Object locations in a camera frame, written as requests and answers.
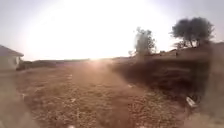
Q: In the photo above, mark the brown gravelly dirt ground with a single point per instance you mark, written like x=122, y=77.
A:
x=90, y=96

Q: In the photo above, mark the white litter scrap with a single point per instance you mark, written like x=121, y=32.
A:
x=191, y=101

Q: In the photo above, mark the small pale house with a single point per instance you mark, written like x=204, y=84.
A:
x=9, y=58

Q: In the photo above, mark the dark scrub bank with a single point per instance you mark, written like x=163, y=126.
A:
x=166, y=75

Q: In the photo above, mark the slim hazy tree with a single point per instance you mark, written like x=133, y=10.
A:
x=144, y=42

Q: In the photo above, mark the dark broad tree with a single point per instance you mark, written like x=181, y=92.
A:
x=192, y=30

